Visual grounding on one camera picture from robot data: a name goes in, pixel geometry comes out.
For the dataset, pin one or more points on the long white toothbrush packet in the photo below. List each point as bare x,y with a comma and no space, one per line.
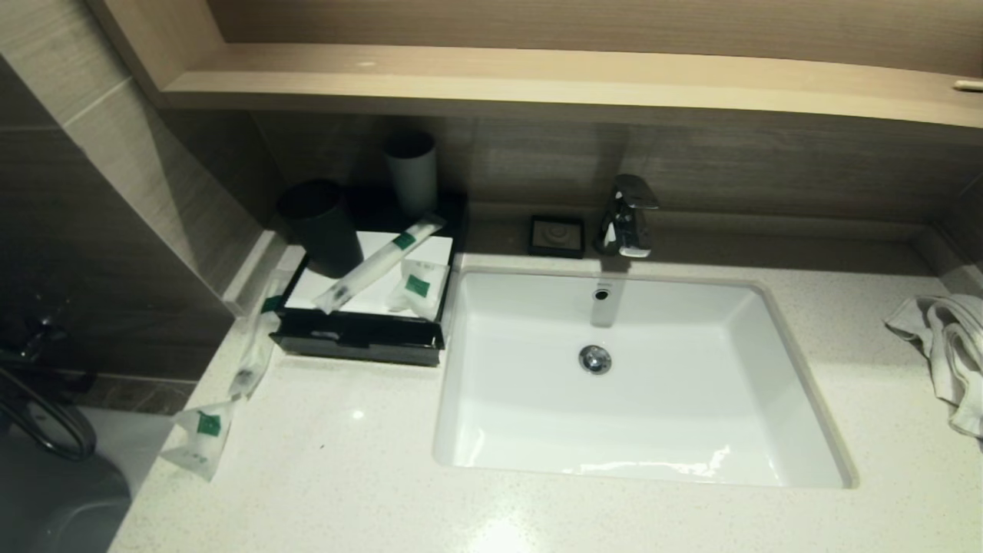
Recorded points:
376,265
249,361

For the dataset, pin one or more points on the black box with white top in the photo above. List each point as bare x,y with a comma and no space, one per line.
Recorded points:
369,299

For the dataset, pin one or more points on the small white green-label sachet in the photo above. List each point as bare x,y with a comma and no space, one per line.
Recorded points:
418,288
203,438

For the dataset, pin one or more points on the black square soap dish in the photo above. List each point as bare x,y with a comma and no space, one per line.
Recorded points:
557,236

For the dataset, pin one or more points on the black glossy tray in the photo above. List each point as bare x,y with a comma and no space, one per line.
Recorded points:
449,203

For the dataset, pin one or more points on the grey cup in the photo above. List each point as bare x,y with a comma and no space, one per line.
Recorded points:
411,177

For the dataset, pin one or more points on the chrome drain plug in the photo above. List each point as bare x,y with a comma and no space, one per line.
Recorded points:
595,359

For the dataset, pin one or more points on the chrome faucet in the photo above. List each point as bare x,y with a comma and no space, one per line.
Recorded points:
626,223

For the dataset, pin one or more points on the black cup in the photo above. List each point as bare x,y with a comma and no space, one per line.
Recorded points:
322,230

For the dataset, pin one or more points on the light wooden shelf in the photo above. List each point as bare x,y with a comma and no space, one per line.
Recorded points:
537,77

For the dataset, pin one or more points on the white ceramic sink basin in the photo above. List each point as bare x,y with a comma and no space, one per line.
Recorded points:
653,415

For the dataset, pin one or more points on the dark metal valve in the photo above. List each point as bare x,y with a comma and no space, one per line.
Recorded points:
34,338

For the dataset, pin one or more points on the white towel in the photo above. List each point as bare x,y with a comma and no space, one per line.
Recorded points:
948,346

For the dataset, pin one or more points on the small pale object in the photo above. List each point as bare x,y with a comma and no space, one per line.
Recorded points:
969,84

